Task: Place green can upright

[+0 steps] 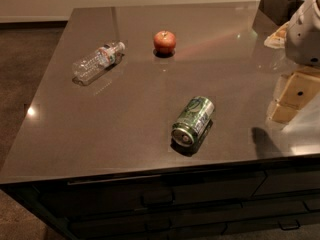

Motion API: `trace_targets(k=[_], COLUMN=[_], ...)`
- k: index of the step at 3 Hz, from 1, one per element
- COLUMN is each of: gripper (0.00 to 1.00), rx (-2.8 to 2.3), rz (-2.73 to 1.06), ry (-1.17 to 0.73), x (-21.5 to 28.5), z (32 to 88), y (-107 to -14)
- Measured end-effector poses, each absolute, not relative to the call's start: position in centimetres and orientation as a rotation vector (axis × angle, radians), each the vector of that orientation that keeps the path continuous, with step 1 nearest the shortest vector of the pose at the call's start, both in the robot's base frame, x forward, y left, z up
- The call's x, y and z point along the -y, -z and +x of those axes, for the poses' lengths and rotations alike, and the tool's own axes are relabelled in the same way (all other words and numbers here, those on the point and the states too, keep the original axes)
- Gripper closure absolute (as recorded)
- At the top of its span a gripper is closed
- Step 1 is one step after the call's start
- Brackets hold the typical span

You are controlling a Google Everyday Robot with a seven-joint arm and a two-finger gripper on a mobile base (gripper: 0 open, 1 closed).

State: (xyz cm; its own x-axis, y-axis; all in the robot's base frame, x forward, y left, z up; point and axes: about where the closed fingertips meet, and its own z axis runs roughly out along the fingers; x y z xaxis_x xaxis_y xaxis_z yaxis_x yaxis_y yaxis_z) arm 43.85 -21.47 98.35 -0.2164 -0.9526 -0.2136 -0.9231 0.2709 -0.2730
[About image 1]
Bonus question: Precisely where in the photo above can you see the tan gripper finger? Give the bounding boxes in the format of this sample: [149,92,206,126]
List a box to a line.
[267,101,298,124]

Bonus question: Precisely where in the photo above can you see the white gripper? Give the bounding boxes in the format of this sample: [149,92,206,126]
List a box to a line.
[279,0,320,110]

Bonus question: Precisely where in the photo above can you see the green soda can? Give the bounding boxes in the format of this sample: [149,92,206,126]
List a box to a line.
[171,96,215,147]

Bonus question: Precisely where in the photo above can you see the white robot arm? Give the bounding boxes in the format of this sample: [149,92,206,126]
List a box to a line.
[264,0,320,150]

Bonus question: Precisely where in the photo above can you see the snack packet on table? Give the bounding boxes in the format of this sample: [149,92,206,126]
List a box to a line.
[264,22,289,49]

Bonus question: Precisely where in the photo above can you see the dark box with bowl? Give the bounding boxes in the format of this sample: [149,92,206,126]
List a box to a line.
[258,0,319,26]

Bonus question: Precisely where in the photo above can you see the dark drawer cabinet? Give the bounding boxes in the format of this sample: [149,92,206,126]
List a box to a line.
[1,159,320,240]

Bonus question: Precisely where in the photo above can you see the red apple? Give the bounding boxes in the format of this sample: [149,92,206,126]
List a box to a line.
[153,30,176,54]

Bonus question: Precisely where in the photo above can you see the clear plastic water bottle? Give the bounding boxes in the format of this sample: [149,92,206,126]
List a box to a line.
[72,42,126,86]

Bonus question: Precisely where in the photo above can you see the black drawer handle right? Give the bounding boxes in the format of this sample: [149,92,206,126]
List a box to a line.
[278,219,300,231]

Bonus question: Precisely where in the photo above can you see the black drawer handle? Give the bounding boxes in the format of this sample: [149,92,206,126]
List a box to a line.
[278,219,300,231]
[141,190,175,208]

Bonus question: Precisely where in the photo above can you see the black drawer handle left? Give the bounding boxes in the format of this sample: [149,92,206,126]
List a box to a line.
[141,190,175,208]

